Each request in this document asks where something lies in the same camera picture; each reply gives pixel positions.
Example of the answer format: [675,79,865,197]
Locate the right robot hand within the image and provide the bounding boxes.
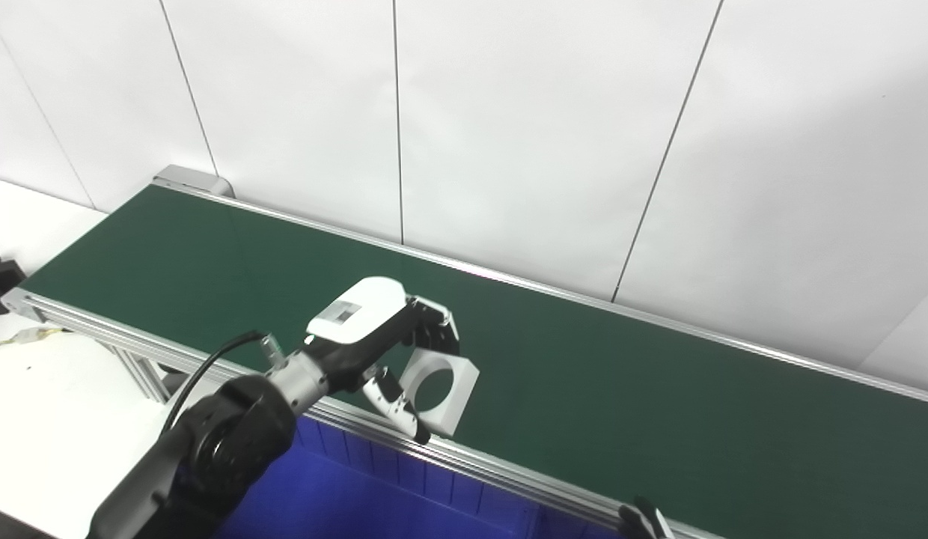
[617,496,678,539]

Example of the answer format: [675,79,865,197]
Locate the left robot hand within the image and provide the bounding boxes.
[305,276,462,445]

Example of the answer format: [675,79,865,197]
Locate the white square part with hole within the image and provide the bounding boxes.
[398,346,480,437]

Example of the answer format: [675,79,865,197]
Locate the green conveyor belt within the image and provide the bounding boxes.
[0,183,928,539]

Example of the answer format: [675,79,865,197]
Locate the blue plastic bin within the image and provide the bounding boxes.
[210,415,629,539]

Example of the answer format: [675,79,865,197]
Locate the grey conveyor end housing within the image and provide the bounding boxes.
[153,165,234,198]

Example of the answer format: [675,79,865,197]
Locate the aluminium conveyor support leg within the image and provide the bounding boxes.
[109,344,192,405]

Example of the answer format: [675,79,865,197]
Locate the black block object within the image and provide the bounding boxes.
[0,251,27,317]

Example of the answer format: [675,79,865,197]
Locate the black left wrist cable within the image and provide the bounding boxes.
[161,331,285,439]

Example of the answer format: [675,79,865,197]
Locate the thin cable with yellow tape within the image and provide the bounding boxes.
[0,326,68,354]

